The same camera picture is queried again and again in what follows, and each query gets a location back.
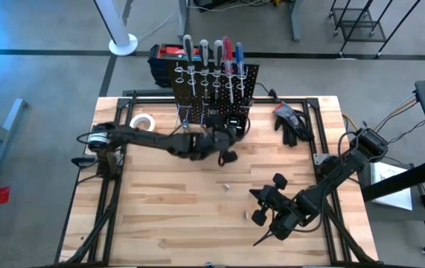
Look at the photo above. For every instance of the long chrome socket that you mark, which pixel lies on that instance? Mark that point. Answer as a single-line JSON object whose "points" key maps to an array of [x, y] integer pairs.
{"points": [[232, 122]]}

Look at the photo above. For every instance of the work glove with red cuff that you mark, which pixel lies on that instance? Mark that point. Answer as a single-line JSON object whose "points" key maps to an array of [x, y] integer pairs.
{"points": [[284, 111]]}

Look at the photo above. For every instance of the black work glove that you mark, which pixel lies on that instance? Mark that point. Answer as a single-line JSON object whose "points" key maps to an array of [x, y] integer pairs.
{"points": [[297, 132]]}

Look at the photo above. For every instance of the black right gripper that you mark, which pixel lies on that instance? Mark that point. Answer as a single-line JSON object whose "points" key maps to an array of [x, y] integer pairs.
{"points": [[290, 212]]}

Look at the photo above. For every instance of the grey desk leg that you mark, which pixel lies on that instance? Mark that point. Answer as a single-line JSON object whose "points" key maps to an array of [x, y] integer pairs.
{"points": [[183, 22], [297, 22]]}

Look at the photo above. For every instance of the red black tool case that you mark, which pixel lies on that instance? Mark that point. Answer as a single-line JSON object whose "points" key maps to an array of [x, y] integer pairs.
{"points": [[160, 67]]}

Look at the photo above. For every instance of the grey desk frame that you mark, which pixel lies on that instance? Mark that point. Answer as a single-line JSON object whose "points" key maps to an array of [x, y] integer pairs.
{"points": [[7, 126]]}

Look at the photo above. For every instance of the white pole with round base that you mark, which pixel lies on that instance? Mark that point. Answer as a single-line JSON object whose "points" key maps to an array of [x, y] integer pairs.
{"points": [[121, 41]]}

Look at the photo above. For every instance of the black perforated pegboard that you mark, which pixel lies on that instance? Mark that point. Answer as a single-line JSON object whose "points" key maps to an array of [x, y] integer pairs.
{"points": [[197, 97]]}

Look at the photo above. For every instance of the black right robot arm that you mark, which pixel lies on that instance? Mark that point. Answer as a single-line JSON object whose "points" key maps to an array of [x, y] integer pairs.
{"points": [[338, 175]]}

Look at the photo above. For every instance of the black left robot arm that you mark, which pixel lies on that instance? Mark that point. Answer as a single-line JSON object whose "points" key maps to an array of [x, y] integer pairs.
{"points": [[141, 137]]}

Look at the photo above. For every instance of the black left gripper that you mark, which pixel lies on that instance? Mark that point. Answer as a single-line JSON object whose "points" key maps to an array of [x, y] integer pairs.
{"points": [[206, 145]]}

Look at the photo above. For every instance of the white paper sheet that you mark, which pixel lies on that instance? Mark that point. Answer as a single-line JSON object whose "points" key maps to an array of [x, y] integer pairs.
{"points": [[390, 186]]}

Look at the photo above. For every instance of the black pegboard bin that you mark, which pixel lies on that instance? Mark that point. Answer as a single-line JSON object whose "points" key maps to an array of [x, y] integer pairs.
{"points": [[243, 123]]}

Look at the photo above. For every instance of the medium chrome combination wrench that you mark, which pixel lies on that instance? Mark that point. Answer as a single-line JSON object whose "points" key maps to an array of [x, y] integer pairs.
{"points": [[178, 115]]}

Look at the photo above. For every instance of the large chrome combination wrench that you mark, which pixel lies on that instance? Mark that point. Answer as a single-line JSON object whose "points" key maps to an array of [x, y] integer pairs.
{"points": [[185, 124]]}

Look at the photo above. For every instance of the white masking tape roll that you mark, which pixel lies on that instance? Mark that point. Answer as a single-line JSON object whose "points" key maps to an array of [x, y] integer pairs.
{"points": [[133, 120]]}

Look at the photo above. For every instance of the black aluminium table frame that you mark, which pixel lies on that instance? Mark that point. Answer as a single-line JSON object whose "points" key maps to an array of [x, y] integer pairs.
{"points": [[124, 103]]}

